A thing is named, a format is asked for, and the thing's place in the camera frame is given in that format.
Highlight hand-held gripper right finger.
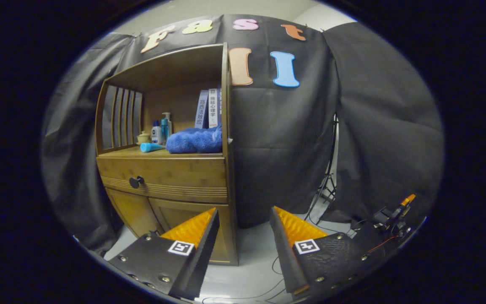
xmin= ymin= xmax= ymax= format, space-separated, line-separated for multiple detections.
xmin=270 ymin=206 xmax=385 ymax=300

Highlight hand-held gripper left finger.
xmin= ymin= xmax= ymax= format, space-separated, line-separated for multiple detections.
xmin=109 ymin=207 xmax=220 ymax=301

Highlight wooden drawer with black knob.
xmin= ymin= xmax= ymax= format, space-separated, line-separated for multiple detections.
xmin=97 ymin=157 xmax=229 ymax=203

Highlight wooden cabinet door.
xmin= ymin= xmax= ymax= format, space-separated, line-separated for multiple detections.
xmin=148 ymin=198 xmax=231 ymax=263
xmin=106 ymin=188 xmax=163 ymax=238

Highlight wooden countertop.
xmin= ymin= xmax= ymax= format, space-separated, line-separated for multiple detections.
xmin=98 ymin=146 xmax=224 ymax=160

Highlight wooden cabinet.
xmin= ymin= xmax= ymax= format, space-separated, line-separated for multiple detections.
xmin=94 ymin=42 xmax=238 ymax=266

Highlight black tripod stand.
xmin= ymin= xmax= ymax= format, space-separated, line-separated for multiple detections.
xmin=304 ymin=114 xmax=338 ymax=224

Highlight black backdrop cloth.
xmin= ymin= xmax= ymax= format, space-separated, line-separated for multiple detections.
xmin=40 ymin=15 xmax=444 ymax=254

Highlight blue folded towel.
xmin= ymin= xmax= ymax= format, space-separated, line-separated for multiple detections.
xmin=166 ymin=125 xmax=223 ymax=154

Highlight black device with orange tip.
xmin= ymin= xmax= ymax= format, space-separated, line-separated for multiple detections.
xmin=372 ymin=194 xmax=416 ymax=237

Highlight white bottle with blue cap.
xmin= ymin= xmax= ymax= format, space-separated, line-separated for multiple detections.
xmin=151 ymin=120 xmax=163 ymax=145

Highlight blue pump bottle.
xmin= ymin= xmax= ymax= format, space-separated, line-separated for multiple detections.
xmin=161 ymin=112 xmax=172 ymax=144

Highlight grey book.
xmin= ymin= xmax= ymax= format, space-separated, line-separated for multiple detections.
xmin=194 ymin=90 xmax=209 ymax=129

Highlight white book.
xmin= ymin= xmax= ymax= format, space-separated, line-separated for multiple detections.
xmin=208 ymin=88 xmax=219 ymax=128

